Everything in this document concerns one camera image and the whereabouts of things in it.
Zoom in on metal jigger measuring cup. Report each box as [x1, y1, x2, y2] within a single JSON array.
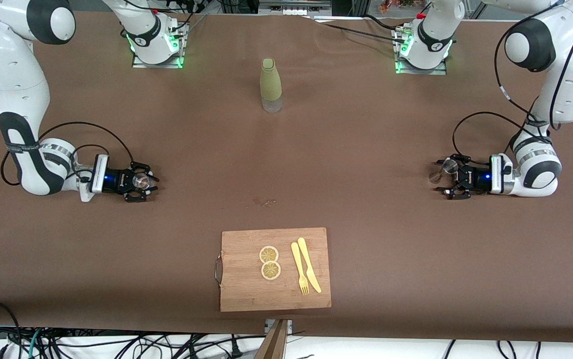
[[429, 159, 459, 184]]

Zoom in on clear glass beaker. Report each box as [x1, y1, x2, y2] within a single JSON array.
[[132, 172, 155, 193]]

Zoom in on wooden cutting board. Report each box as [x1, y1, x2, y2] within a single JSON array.
[[214, 227, 332, 313]]

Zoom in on olive green bottle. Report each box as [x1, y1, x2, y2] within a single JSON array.
[[260, 58, 283, 114]]

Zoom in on yellow plastic knife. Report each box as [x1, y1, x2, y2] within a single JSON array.
[[297, 237, 322, 294]]

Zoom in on yellow plastic fork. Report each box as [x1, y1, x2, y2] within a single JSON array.
[[290, 242, 310, 296]]

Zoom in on grey equipment box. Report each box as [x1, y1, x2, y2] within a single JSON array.
[[259, 0, 333, 15]]

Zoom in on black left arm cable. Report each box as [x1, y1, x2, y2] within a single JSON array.
[[452, 0, 573, 161]]

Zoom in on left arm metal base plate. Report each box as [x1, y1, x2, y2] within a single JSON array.
[[395, 27, 448, 76]]

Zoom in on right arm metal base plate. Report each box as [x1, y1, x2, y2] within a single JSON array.
[[132, 22, 186, 69]]

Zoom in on black table cable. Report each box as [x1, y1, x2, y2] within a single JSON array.
[[364, 13, 408, 31], [314, 19, 407, 44]]

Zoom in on small metal bracket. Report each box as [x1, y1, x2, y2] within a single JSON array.
[[265, 319, 293, 336]]

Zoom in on wooden post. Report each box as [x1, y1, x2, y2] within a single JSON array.
[[254, 320, 288, 359]]

